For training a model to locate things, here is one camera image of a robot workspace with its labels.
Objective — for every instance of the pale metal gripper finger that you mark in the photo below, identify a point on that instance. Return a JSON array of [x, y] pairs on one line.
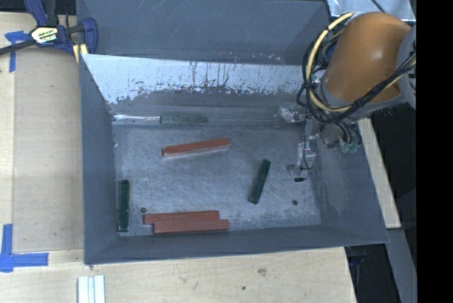
[[301, 154], [292, 167]]

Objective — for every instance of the dark green flat block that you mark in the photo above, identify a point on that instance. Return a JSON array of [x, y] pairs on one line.
[[259, 182], [184, 120], [124, 206]]

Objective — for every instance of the grey metal bin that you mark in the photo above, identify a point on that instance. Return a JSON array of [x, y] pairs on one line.
[[212, 181]]

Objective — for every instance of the red-brown flat block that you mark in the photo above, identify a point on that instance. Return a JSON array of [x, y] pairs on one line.
[[196, 147], [177, 216], [191, 226]]

